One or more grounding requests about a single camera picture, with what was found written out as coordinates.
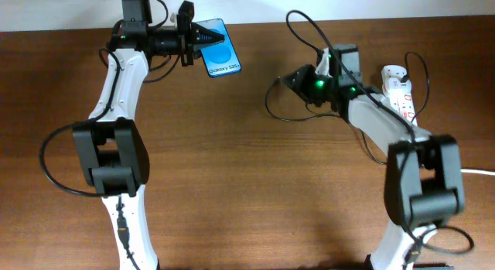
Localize blue Galaxy smartphone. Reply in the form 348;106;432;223
197;19;241;78

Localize black USB charging cable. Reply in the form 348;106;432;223
265;51;431;166

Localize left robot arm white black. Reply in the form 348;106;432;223
73;0;225;269

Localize white USB charger adapter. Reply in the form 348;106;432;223
381;65;411;97

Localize white power strip red switches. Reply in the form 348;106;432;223
387;92;417;125

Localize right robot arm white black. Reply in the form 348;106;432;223
281;44;466;269

